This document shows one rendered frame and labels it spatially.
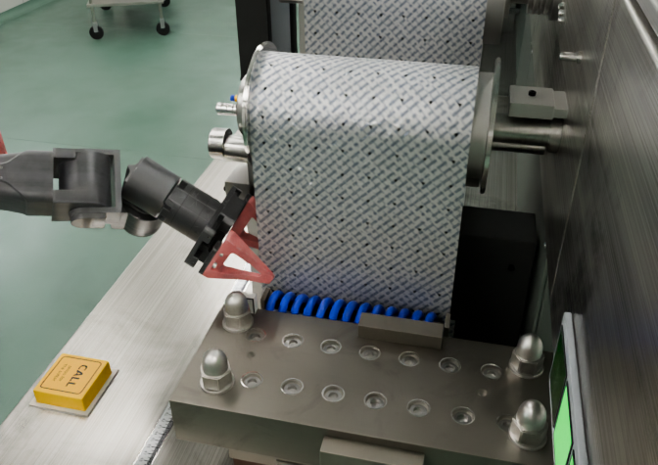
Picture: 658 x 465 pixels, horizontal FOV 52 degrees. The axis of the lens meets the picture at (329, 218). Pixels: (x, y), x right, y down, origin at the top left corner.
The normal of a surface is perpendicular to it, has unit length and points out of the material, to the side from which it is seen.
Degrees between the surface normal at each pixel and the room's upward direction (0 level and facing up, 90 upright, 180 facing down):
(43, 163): 40
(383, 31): 92
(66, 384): 0
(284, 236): 90
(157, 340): 0
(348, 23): 92
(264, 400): 0
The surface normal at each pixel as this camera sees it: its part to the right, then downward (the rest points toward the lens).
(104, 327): 0.00, -0.84
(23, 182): 0.37, -0.37
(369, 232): -0.22, 0.52
